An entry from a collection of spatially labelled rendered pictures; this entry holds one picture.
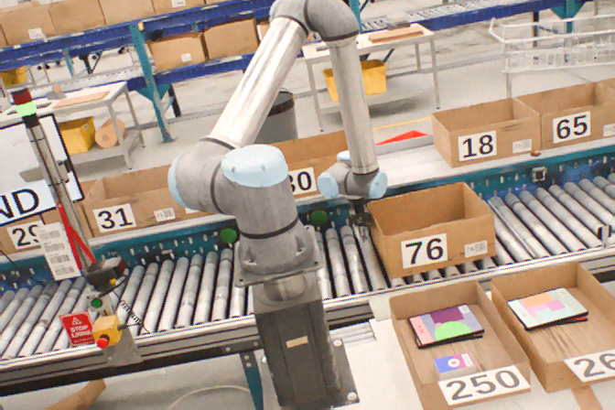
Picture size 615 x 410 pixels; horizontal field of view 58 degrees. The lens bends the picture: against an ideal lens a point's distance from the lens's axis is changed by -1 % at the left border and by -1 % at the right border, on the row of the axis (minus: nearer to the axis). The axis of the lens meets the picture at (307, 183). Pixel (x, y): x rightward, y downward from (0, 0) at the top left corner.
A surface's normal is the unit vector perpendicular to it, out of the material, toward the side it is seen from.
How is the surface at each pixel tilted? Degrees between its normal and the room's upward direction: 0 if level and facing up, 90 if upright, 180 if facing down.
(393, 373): 0
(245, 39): 90
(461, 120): 90
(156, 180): 90
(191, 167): 37
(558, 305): 0
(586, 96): 90
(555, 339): 2
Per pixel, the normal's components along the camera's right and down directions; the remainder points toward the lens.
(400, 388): -0.18, -0.90
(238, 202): -0.55, 0.44
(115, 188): 0.07, 0.40
